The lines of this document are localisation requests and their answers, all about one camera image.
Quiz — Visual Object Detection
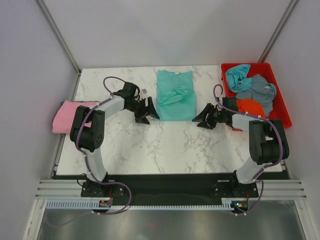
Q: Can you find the teal t shirt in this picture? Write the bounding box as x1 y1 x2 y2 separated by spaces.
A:
156 70 197 122

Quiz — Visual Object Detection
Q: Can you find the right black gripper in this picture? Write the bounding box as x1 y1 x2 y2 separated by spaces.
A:
192 103 227 130

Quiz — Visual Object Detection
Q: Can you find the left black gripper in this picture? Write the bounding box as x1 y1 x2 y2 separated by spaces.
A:
125 97 159 126

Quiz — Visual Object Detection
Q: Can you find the pink folded t shirt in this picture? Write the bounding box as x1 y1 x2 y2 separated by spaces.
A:
52 100 98 135

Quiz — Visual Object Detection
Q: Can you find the grey t shirt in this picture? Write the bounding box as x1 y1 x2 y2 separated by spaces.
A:
236 74 277 117

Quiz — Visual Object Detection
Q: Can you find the aluminium rail frame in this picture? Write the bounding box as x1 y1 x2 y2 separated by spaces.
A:
35 179 307 200

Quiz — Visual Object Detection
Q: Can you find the white cable duct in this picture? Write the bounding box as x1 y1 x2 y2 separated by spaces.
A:
46 199 113 210
221 198 250 211

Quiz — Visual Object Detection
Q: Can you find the corner metal post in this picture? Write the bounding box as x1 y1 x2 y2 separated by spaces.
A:
34 0 82 75
257 0 300 63

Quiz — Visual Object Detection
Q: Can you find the red plastic bin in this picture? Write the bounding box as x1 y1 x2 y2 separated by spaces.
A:
221 62 292 128

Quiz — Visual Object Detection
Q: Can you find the right white cable duct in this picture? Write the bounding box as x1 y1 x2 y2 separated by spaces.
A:
221 198 250 211

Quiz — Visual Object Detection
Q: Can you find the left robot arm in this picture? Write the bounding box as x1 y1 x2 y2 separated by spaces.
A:
69 81 160 197

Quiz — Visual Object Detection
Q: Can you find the light blue t shirt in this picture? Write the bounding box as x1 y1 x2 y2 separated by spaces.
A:
225 64 253 93

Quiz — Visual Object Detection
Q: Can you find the left white cable duct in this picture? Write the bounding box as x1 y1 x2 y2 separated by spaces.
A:
46 199 113 210

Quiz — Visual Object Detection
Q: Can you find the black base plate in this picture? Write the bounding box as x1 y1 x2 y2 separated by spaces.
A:
81 173 259 201

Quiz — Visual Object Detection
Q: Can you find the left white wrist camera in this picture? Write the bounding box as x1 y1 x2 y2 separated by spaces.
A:
140 88 148 99

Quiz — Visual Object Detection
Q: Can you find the right corner metal post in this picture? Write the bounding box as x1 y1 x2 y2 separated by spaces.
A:
257 0 300 63

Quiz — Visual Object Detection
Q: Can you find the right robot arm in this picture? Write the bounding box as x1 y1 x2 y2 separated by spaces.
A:
192 97 290 197

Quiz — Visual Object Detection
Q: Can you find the left corner metal post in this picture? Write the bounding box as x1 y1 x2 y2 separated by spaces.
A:
34 0 82 75

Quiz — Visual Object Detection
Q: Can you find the orange t shirt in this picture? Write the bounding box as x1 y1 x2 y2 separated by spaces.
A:
236 98 266 118

